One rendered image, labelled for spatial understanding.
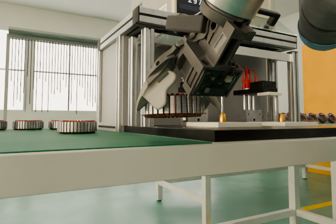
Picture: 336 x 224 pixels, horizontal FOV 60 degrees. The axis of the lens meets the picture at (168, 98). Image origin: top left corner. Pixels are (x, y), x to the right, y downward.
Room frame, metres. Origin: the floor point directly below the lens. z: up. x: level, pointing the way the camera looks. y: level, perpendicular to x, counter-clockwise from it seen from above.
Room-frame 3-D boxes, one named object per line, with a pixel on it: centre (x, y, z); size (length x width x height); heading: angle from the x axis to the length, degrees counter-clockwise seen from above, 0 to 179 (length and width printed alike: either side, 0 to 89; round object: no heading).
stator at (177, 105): (0.52, -0.01, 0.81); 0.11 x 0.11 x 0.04
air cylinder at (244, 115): (1.07, -0.30, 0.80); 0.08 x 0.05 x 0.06; 119
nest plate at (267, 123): (0.94, -0.37, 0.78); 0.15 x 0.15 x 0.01; 29
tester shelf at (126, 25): (1.17, -0.11, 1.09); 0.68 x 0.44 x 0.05; 119
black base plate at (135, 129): (0.90, -0.25, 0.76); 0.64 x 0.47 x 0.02; 119
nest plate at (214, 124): (0.83, -0.16, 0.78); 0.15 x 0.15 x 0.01; 29
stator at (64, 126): (0.86, 0.27, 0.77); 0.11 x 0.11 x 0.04
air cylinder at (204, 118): (0.96, -0.09, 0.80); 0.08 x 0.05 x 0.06; 119
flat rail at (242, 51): (0.97, -0.21, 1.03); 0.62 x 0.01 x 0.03; 119
